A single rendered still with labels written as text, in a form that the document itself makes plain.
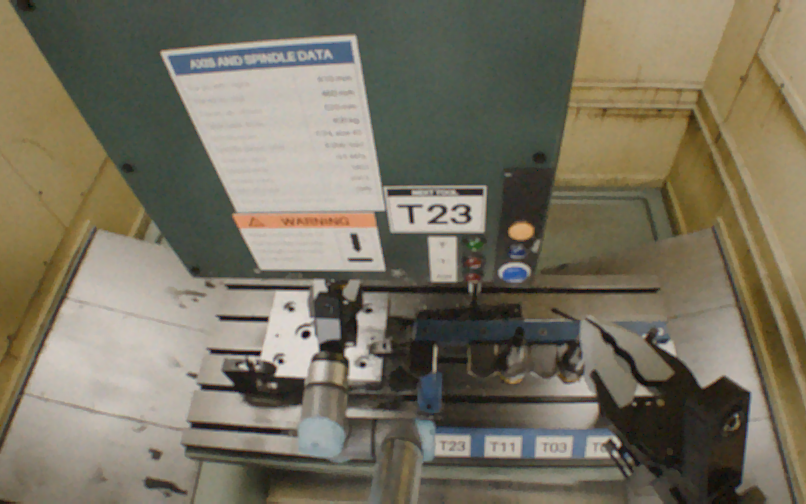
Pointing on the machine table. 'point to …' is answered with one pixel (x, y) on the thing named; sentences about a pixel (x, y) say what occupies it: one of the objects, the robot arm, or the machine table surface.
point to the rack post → (430, 394)
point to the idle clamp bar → (474, 313)
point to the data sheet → (283, 122)
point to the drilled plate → (370, 377)
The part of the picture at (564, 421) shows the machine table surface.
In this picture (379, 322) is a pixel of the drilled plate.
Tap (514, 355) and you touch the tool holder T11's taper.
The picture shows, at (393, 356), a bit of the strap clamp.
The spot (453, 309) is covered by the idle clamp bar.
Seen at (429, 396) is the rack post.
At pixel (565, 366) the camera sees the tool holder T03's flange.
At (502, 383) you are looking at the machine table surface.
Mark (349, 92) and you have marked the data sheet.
